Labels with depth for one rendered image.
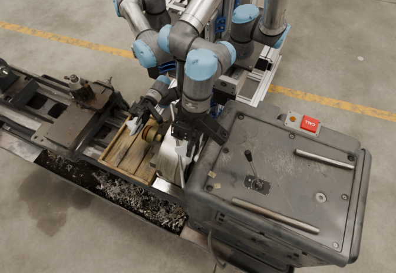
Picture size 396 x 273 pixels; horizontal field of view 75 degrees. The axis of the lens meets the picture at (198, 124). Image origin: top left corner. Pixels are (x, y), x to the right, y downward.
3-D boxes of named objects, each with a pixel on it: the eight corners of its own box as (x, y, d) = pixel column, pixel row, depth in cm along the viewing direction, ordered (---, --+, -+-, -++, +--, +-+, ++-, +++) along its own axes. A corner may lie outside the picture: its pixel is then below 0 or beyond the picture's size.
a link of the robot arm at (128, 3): (141, 3, 139) (178, 65, 110) (114, 10, 136) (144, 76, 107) (135, -20, 129) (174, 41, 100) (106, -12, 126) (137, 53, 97)
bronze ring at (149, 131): (167, 126, 116) (149, 118, 118) (156, 142, 112) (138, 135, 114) (168, 135, 124) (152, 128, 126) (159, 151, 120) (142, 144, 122)
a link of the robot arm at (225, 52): (206, 30, 74) (186, 43, 66) (241, 45, 71) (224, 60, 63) (202, 55, 79) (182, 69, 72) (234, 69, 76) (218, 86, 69)
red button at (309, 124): (317, 122, 102) (319, 119, 101) (314, 134, 100) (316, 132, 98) (302, 117, 104) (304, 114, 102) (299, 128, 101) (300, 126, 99)
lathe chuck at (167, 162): (206, 134, 135) (204, 105, 106) (180, 190, 124) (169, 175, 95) (190, 128, 137) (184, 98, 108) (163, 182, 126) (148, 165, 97)
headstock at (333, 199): (331, 176, 131) (377, 141, 97) (310, 275, 109) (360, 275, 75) (223, 133, 144) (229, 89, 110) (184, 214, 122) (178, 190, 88)
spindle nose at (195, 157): (214, 144, 127) (213, 127, 107) (195, 183, 119) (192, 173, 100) (208, 141, 127) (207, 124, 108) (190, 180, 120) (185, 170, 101)
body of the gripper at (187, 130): (181, 122, 83) (184, 92, 74) (205, 132, 81) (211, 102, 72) (170, 138, 77) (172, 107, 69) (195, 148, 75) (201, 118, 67)
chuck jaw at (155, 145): (175, 148, 112) (162, 170, 105) (175, 154, 116) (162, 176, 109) (154, 138, 115) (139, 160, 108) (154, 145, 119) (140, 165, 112)
